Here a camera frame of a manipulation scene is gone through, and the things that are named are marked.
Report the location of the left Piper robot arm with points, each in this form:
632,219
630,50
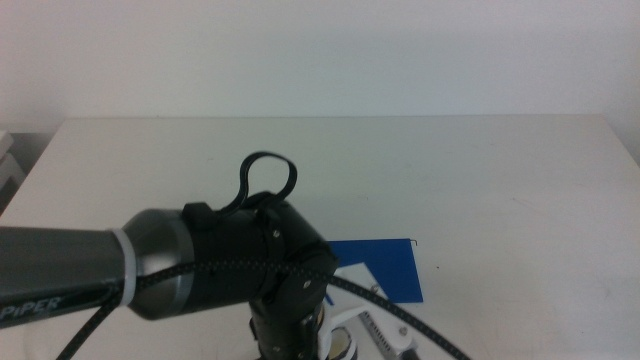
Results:
50,260

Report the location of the blue rectangular mat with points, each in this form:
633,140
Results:
395,270

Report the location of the grey ribbed wrist camera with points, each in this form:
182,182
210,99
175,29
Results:
380,340

